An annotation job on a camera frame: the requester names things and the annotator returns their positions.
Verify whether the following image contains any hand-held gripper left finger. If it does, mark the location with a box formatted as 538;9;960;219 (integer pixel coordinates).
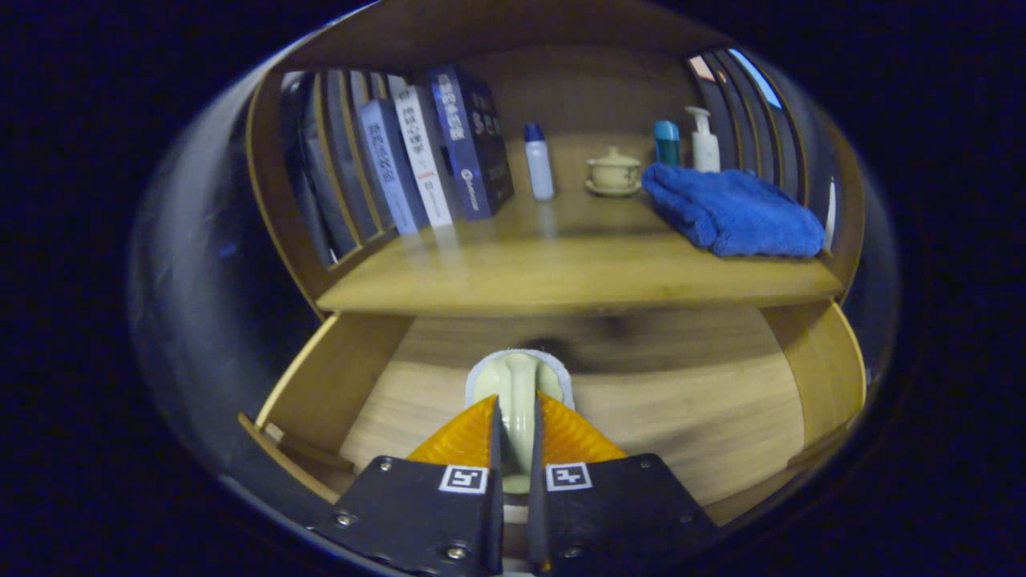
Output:
309;393;506;577

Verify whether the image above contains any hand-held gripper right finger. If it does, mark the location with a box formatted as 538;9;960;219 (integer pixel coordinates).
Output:
525;390;718;575

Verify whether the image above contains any wooden drawer with black knob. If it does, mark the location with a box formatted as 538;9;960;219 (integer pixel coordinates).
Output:
238;301;868;530

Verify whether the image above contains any pale green handled scrub brush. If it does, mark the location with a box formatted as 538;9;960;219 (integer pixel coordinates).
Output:
465;349;576;494

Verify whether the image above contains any wooden countertop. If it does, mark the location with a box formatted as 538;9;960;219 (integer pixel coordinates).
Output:
317;132;846;315

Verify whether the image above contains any folded blue towel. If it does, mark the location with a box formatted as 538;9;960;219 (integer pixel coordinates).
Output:
641;163;825;258

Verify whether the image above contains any black backdrop cloth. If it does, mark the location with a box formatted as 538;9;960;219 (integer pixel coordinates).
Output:
128;48;899;482

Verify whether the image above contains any cream lidded ceramic cup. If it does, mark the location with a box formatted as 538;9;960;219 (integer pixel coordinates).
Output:
585;146;644;197

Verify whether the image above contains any light blue book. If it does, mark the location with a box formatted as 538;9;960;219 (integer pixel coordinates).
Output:
357;98;430;236

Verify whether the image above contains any small white blue-capped bottle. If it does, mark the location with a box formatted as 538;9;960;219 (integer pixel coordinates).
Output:
523;123;555;201

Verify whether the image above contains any white book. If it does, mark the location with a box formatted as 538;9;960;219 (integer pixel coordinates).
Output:
393;84;462;228

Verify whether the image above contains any teal bottle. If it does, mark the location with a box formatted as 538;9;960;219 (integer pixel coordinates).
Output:
652;120;681;167

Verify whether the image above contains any dark blue book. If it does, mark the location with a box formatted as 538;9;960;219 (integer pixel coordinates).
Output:
429;64;515;221

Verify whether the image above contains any white pump bottle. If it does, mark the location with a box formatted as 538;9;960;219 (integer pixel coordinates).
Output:
685;106;721;173

